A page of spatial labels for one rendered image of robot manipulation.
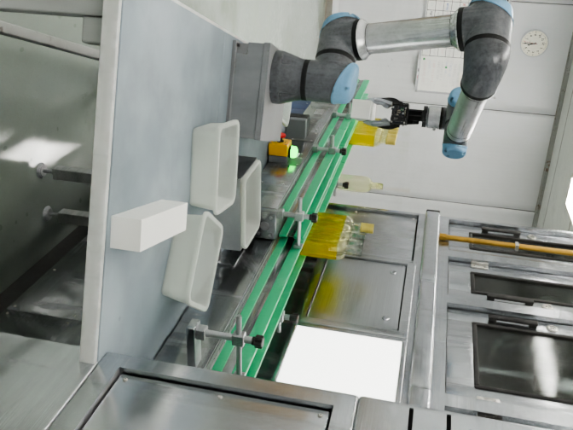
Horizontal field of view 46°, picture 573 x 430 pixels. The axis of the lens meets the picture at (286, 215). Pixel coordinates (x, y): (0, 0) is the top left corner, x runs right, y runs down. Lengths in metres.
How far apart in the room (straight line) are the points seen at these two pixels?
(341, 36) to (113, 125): 0.89
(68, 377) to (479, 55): 1.22
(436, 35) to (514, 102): 6.23
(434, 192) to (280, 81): 6.63
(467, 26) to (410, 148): 6.42
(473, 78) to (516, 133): 6.40
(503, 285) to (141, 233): 1.50
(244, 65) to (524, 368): 1.17
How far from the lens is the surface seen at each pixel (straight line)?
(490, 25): 1.83
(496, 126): 8.15
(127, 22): 1.28
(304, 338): 1.95
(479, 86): 1.82
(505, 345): 2.14
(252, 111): 1.87
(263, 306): 1.79
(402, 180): 8.38
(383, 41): 1.92
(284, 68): 1.90
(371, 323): 2.04
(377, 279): 2.27
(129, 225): 1.27
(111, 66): 1.25
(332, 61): 1.91
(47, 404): 1.26
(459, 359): 2.03
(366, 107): 2.21
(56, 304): 2.23
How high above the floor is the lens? 1.30
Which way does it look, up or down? 11 degrees down
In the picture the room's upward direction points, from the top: 97 degrees clockwise
